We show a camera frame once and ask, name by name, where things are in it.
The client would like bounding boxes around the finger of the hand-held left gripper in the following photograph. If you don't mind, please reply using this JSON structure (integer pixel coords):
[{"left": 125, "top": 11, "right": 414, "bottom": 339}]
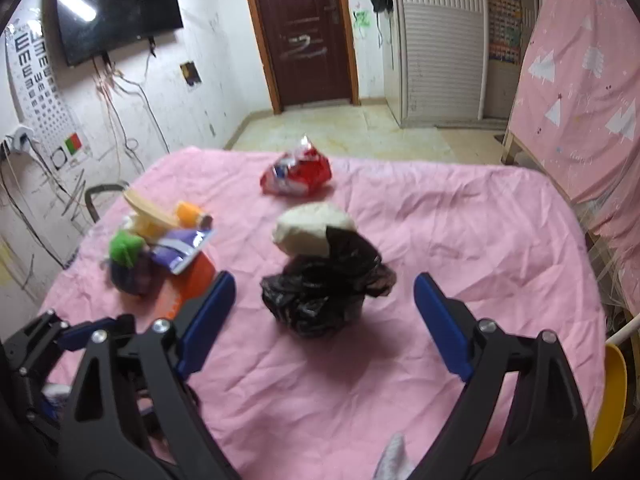
[
  {"left": 7, "top": 355, "right": 68, "bottom": 428},
  {"left": 0, "top": 309, "right": 137, "bottom": 361}
]

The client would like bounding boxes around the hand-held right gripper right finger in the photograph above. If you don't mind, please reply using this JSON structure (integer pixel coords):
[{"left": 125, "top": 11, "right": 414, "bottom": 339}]
[{"left": 414, "top": 272, "right": 593, "bottom": 480}]

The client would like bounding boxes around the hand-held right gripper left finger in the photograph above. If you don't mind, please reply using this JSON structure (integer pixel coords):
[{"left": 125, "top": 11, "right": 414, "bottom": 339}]
[{"left": 59, "top": 271, "right": 241, "bottom": 480}]

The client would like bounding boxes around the orange packet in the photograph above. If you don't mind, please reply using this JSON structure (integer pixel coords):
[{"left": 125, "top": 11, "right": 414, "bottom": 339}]
[{"left": 160, "top": 255, "right": 218, "bottom": 321}]

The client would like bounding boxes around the purple foil wrapper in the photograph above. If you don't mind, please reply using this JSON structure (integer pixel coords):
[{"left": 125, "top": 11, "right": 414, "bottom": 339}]
[{"left": 150, "top": 227, "right": 215, "bottom": 275}]

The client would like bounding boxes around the orange thread spool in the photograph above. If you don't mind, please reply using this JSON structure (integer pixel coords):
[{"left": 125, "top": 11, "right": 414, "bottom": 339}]
[{"left": 175, "top": 201, "right": 213, "bottom": 229}]

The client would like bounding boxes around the yellow plastic piece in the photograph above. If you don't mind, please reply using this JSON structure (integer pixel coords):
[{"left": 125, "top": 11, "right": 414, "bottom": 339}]
[{"left": 127, "top": 212, "right": 166, "bottom": 241}]

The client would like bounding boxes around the black plastic bag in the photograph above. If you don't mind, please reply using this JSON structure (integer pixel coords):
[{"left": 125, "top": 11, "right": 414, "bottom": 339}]
[{"left": 260, "top": 226, "right": 397, "bottom": 342}]

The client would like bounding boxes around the wooden stick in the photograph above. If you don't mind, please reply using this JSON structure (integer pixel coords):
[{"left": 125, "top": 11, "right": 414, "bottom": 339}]
[{"left": 123, "top": 189, "right": 180, "bottom": 228}]

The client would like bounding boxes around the white ball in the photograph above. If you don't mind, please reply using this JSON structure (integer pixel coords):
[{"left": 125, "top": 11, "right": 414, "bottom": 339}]
[{"left": 272, "top": 203, "right": 357, "bottom": 257}]

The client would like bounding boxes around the red snack bag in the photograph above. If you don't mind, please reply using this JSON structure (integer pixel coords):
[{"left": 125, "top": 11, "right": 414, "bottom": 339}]
[{"left": 260, "top": 136, "right": 333, "bottom": 197}]

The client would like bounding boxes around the pink tablecloth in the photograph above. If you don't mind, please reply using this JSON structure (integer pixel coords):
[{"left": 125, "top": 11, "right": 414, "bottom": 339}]
[{"left": 37, "top": 147, "right": 608, "bottom": 480}]

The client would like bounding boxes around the white cloth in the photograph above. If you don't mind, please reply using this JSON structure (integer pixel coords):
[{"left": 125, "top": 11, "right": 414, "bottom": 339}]
[{"left": 372, "top": 434, "right": 416, "bottom": 480}]

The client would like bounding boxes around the yellow plastic stool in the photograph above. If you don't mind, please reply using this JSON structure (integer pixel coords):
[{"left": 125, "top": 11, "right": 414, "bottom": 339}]
[{"left": 592, "top": 342, "right": 628, "bottom": 471}]

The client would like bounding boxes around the eye chart poster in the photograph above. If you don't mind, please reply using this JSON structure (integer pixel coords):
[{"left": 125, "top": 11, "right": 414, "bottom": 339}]
[{"left": 5, "top": 20, "right": 83, "bottom": 171}]

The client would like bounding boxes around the pink tree print sheet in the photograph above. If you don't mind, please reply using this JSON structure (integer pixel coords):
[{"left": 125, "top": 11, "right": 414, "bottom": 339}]
[{"left": 507, "top": 0, "right": 640, "bottom": 281}]

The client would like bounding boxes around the white louvered wardrobe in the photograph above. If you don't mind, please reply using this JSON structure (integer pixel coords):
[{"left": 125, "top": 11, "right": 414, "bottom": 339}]
[{"left": 390, "top": 0, "right": 488, "bottom": 128}]

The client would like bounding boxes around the dark brown door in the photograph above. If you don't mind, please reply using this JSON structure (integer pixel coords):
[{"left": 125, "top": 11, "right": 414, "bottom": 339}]
[{"left": 240, "top": 0, "right": 361, "bottom": 113}]

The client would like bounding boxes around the white metal bed rail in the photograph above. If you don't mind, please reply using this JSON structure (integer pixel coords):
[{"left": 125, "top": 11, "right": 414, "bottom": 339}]
[{"left": 605, "top": 310, "right": 640, "bottom": 346}]

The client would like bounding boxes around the wooden bed frame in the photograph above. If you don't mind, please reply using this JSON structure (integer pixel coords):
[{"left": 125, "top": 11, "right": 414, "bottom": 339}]
[{"left": 502, "top": 130, "right": 571, "bottom": 201}]

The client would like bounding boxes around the white wall charger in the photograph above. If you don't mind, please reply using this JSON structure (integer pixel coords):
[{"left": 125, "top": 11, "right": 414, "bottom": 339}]
[{"left": 5, "top": 127, "right": 33, "bottom": 153}]

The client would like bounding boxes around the thin television cable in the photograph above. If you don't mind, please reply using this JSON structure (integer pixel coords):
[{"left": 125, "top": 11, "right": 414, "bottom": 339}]
[{"left": 120, "top": 35, "right": 171, "bottom": 156}]

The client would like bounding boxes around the colourful grid wall poster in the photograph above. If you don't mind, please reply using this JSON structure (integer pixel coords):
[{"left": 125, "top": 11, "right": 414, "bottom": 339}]
[{"left": 487, "top": 0, "right": 523, "bottom": 66}]

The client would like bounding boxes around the black wall television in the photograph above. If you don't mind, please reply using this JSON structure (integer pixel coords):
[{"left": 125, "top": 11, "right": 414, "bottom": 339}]
[{"left": 54, "top": 0, "right": 185, "bottom": 67}]

